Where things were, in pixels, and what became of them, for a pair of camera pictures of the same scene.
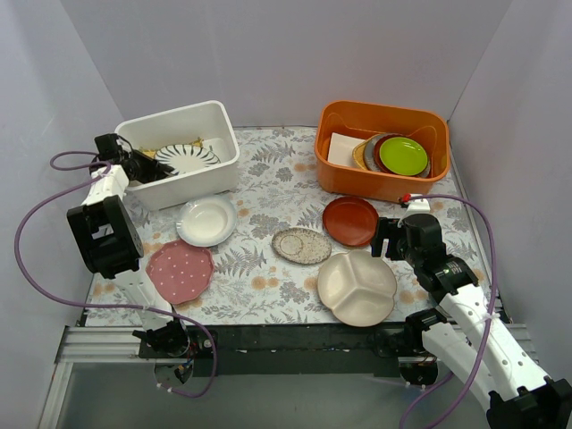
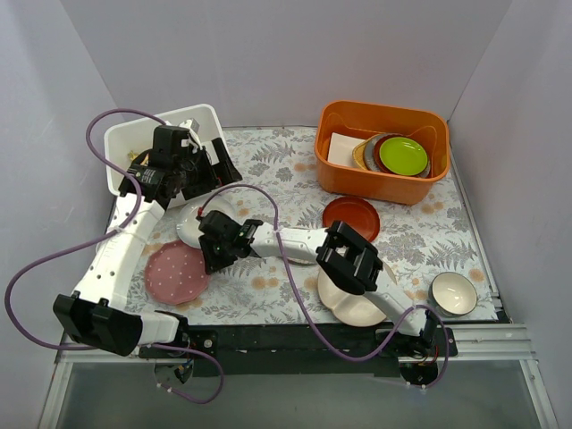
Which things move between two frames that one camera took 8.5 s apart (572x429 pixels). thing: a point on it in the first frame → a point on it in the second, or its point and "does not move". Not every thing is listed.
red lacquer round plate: x=350 y=221 does not move
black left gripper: x=149 y=169 → x=211 y=167
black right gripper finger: x=388 y=229 → x=214 y=258
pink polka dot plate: x=180 y=271 does not move
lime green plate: x=404 y=155 does not move
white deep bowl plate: x=206 y=221 does not move
